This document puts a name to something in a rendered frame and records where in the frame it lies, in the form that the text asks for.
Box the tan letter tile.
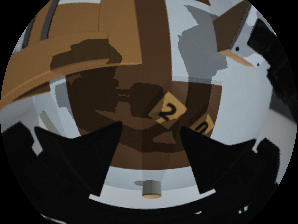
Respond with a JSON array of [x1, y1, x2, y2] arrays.
[[148, 92, 188, 128], [189, 112, 214, 135]]

